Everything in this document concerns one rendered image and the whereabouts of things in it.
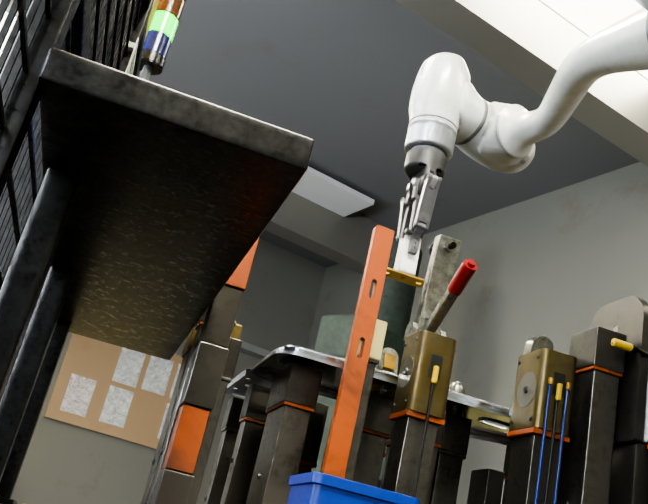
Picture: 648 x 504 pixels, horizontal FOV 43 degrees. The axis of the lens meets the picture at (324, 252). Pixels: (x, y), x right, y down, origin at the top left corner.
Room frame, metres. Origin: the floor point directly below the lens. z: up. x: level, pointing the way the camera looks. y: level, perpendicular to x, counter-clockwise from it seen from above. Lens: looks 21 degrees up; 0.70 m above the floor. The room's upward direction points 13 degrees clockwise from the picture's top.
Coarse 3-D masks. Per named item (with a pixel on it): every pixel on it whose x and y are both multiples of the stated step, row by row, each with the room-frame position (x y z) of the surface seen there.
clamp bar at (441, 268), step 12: (444, 240) 1.13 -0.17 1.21; (456, 240) 1.14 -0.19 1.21; (432, 252) 1.15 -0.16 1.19; (444, 252) 1.14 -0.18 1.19; (456, 252) 1.14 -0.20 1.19; (432, 264) 1.14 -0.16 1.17; (444, 264) 1.14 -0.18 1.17; (432, 276) 1.14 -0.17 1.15; (444, 276) 1.14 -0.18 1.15; (432, 288) 1.14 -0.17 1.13; (444, 288) 1.15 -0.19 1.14; (420, 300) 1.16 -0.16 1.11; (432, 300) 1.15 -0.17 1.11; (420, 312) 1.15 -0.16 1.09; (432, 312) 1.15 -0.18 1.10; (420, 324) 1.15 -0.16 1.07
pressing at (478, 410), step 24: (264, 360) 1.24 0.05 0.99; (288, 360) 1.25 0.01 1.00; (312, 360) 1.22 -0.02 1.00; (336, 360) 1.18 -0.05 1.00; (336, 384) 1.34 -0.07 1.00; (384, 384) 1.26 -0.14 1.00; (456, 408) 1.31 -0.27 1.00; (480, 408) 1.23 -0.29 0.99; (504, 408) 1.24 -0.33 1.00; (480, 432) 1.45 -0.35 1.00; (504, 432) 1.41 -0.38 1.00
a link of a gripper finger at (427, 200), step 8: (432, 176) 1.24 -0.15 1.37; (424, 184) 1.26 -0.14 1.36; (424, 192) 1.25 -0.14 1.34; (432, 192) 1.26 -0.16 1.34; (424, 200) 1.26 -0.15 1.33; (432, 200) 1.26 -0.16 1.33; (424, 208) 1.26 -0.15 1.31; (432, 208) 1.26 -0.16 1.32; (416, 216) 1.27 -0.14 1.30; (424, 216) 1.26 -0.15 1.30; (416, 224) 1.26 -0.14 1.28
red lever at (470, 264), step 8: (464, 264) 1.04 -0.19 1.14; (472, 264) 1.04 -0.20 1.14; (456, 272) 1.06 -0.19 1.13; (464, 272) 1.05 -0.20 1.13; (472, 272) 1.05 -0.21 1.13; (456, 280) 1.07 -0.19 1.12; (464, 280) 1.06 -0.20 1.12; (448, 288) 1.08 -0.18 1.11; (456, 288) 1.07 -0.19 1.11; (464, 288) 1.08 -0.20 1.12; (448, 296) 1.09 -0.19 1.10; (456, 296) 1.09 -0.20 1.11; (440, 304) 1.11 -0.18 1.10; (448, 304) 1.10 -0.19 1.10; (440, 312) 1.12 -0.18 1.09; (432, 320) 1.13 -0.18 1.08; (440, 320) 1.13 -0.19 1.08; (424, 328) 1.15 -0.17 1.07; (432, 328) 1.14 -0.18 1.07
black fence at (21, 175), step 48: (48, 0) 0.54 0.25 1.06; (96, 0) 0.75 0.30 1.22; (144, 0) 1.16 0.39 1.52; (0, 48) 0.48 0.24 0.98; (48, 48) 0.57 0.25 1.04; (96, 48) 0.85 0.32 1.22; (0, 96) 0.51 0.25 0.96; (0, 144) 0.57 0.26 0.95; (0, 192) 0.59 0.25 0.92; (0, 240) 0.75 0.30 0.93; (0, 288) 0.84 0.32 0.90
